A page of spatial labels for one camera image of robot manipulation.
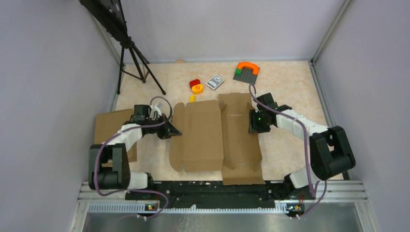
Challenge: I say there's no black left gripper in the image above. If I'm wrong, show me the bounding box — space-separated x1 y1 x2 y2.
146 113 182 140

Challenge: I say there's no large cardboard box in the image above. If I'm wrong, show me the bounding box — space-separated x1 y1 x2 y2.
169 93 264 185

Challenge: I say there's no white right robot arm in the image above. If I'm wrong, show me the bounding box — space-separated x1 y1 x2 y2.
249 93 356 199

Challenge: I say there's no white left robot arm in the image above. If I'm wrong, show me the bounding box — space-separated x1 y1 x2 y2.
88 104 182 190

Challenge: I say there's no blue playing card box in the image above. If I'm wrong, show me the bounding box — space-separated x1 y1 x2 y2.
205 74 225 91

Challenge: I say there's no small folded cardboard box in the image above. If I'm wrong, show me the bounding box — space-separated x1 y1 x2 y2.
91 109 134 146

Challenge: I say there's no yellow oval toy block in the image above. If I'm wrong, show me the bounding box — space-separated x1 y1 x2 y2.
191 84 204 95

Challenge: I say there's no orange arch toy block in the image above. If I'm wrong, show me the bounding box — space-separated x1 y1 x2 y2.
236 61 260 75

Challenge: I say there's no red oval plastic block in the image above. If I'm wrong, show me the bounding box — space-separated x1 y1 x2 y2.
189 79 201 88

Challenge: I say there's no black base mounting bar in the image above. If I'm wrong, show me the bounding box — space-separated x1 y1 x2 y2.
125 181 313 209

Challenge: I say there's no black tripod stand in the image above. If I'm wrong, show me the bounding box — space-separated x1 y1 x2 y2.
80 0 166 95

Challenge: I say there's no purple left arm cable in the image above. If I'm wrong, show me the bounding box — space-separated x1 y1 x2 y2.
94 96 174 221

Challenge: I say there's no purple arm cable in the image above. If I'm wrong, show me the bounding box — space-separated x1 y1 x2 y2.
249 84 328 219
94 96 174 221

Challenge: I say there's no grey lego base plate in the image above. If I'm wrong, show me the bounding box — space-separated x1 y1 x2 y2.
233 68 258 85

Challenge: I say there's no aluminium front rail frame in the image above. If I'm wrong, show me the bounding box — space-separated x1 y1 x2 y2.
69 180 380 232

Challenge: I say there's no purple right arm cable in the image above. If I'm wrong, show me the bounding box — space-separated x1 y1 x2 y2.
249 84 328 219

